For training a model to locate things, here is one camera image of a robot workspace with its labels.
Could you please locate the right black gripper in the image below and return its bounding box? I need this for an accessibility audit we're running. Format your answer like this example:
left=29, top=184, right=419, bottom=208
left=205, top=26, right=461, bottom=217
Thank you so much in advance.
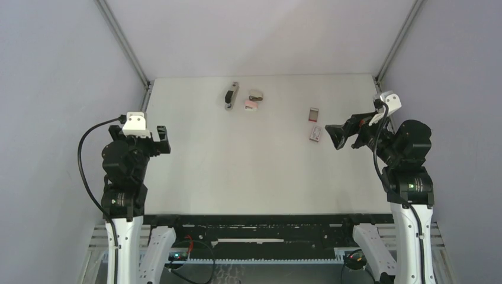
left=326, top=108, right=400, bottom=164

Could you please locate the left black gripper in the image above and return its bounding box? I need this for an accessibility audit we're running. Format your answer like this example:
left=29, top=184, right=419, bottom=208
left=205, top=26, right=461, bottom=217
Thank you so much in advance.
left=110, top=124, right=170, bottom=179

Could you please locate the small pink white stapler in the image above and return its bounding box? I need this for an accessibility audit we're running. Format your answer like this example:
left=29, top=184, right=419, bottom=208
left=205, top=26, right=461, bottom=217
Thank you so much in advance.
left=244, top=100, right=259, bottom=111

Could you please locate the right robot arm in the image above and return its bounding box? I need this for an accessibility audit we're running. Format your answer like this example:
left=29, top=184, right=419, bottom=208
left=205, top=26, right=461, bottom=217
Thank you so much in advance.
left=324, top=112, right=436, bottom=283

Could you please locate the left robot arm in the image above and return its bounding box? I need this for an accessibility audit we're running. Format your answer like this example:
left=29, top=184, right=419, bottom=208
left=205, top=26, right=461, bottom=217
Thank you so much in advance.
left=101, top=125, right=185, bottom=283

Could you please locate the small beige stapler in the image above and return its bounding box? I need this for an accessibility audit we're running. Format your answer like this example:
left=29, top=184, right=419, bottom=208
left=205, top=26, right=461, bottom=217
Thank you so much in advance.
left=249, top=89, right=264, bottom=102

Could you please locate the grey black long stapler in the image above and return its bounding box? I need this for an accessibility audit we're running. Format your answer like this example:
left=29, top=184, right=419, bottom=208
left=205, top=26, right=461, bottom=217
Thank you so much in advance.
left=224, top=82, right=239, bottom=111

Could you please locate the closed red staple box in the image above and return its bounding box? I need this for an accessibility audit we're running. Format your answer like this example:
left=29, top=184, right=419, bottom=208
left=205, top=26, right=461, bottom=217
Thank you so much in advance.
left=309, top=125, right=323, bottom=143

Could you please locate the left controller board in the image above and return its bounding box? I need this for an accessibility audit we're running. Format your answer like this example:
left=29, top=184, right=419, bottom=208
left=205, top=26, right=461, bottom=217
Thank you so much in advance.
left=168, top=251, right=189, bottom=262

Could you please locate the controller board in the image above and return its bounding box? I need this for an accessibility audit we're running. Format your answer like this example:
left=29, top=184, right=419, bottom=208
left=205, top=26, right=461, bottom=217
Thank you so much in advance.
left=168, top=251, right=189, bottom=262
left=344, top=250, right=367, bottom=270

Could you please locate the right controller board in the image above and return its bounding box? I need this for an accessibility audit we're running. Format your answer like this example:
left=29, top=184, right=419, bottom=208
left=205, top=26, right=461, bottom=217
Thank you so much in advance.
left=344, top=250, right=367, bottom=270

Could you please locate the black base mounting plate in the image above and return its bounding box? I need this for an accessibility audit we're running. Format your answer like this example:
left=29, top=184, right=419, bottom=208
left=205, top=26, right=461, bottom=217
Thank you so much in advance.
left=143, top=214, right=394, bottom=260

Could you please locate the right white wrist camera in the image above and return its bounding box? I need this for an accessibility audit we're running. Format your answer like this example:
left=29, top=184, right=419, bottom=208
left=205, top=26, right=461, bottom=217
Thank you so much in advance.
left=369, top=91, right=402, bottom=126

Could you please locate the left aluminium frame post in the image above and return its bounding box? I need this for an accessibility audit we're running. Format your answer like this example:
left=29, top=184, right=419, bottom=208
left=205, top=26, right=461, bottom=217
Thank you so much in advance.
left=94, top=0, right=152, bottom=112

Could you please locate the aluminium frame post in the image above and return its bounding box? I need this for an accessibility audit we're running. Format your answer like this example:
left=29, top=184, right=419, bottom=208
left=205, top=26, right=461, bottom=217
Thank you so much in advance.
left=94, top=0, right=152, bottom=112
left=374, top=0, right=427, bottom=93

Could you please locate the white cable duct rail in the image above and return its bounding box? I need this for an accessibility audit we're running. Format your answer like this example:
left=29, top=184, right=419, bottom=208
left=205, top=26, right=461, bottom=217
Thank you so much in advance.
left=173, top=254, right=343, bottom=264

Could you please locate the right aluminium frame post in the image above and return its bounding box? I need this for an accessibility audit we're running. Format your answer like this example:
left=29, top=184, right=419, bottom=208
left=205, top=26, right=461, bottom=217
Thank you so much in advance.
left=374, top=0, right=427, bottom=93

